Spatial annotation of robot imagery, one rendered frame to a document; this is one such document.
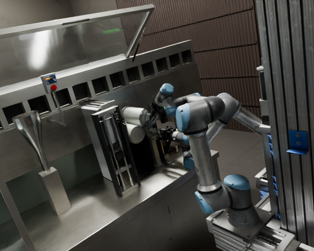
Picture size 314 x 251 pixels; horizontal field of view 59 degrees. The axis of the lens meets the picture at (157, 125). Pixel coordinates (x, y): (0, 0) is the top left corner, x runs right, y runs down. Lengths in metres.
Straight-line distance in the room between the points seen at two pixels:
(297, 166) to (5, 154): 1.62
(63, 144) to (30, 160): 0.23
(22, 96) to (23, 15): 5.86
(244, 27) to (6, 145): 3.34
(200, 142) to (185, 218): 0.86
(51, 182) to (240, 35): 3.31
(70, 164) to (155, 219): 0.72
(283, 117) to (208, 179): 0.42
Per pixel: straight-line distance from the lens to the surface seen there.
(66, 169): 2.09
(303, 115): 1.26
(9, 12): 7.65
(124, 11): 1.79
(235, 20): 4.30
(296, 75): 1.22
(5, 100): 1.92
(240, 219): 1.48
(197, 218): 2.10
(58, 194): 1.82
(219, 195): 1.36
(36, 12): 7.82
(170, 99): 1.63
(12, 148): 1.96
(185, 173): 1.85
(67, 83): 2.02
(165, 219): 1.89
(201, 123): 1.23
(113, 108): 1.65
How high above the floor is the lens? 1.78
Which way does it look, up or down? 18 degrees down
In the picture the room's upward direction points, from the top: 14 degrees counter-clockwise
